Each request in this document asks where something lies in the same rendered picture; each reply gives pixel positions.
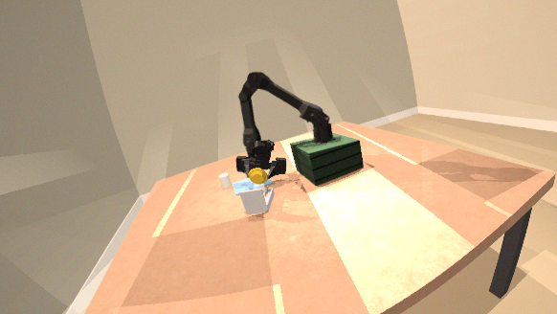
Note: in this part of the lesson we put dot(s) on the yellow round plate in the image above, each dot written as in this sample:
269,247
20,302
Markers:
258,176

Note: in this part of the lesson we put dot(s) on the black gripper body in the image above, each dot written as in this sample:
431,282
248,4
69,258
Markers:
262,162

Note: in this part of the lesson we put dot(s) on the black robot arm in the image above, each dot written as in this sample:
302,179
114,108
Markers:
310,112

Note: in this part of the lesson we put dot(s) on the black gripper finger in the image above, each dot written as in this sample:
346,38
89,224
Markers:
274,169
245,167

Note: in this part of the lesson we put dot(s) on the white dish rack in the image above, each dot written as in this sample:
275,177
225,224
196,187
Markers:
257,201

